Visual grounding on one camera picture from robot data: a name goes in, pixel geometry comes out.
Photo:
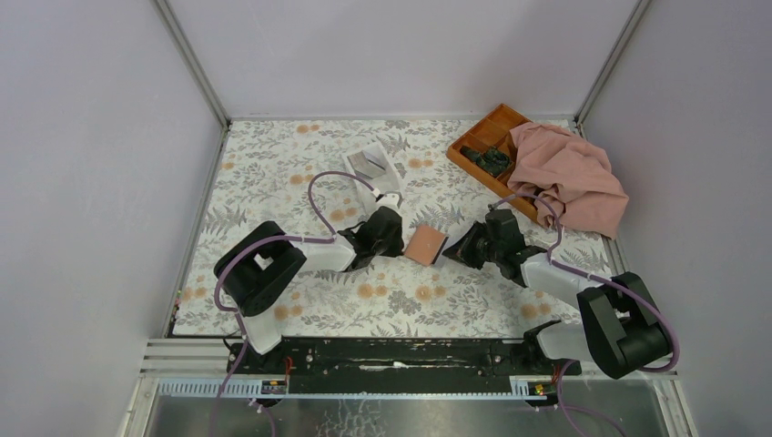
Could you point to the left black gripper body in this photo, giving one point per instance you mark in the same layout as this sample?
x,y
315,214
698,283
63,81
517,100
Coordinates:
x,y
391,248

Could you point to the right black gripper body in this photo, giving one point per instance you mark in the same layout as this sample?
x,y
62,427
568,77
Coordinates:
x,y
493,250

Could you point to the tan leather card holder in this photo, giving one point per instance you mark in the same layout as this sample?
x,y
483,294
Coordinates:
x,y
425,245

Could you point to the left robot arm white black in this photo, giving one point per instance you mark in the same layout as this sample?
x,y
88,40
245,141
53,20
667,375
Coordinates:
x,y
255,273

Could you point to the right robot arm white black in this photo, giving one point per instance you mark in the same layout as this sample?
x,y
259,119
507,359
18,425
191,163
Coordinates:
x,y
620,328

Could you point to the white plastic card box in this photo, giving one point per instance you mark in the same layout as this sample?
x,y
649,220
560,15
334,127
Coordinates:
x,y
383,186

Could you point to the silver cards in box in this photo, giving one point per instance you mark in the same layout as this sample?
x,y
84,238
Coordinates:
x,y
365,165

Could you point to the dark green items in tray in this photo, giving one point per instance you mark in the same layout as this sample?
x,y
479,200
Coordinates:
x,y
492,161

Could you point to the pink cloth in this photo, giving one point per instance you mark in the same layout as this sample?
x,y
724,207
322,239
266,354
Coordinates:
x,y
573,178

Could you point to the floral table mat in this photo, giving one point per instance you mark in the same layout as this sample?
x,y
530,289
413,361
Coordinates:
x,y
291,172

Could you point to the orange wooden tray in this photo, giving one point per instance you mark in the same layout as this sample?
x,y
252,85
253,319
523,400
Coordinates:
x,y
491,132

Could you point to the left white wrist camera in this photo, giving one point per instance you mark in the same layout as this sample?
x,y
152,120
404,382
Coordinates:
x,y
390,199

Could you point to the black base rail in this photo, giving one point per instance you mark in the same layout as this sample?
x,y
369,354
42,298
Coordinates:
x,y
316,365

